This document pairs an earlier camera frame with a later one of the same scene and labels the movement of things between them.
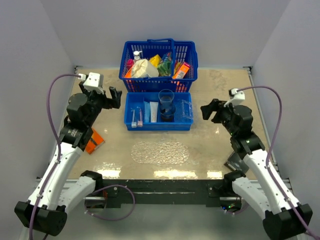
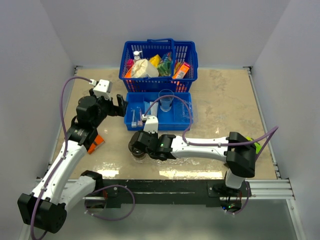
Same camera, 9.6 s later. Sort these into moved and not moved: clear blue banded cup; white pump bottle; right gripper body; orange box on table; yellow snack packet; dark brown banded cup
Moved: right gripper body; dark brown banded cup
Not moved: orange box on table; white pump bottle; yellow snack packet; clear blue banded cup
